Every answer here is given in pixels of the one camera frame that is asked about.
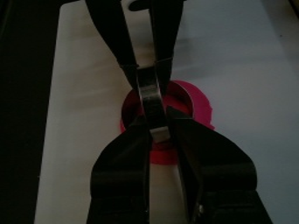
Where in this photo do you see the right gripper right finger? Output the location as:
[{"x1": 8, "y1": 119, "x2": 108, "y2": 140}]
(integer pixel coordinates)
[{"x1": 165, "y1": 105, "x2": 275, "y2": 224}]

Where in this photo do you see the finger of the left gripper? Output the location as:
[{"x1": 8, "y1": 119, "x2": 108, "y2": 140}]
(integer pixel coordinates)
[
  {"x1": 84, "y1": 0, "x2": 140, "y2": 89},
  {"x1": 149, "y1": 0, "x2": 184, "y2": 95}
]

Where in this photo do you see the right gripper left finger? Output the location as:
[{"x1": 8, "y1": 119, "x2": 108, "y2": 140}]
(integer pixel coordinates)
[{"x1": 85, "y1": 115, "x2": 152, "y2": 224}]

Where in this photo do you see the white cutting board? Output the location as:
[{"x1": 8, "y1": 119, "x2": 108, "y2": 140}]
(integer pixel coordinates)
[{"x1": 33, "y1": 0, "x2": 299, "y2": 224}]

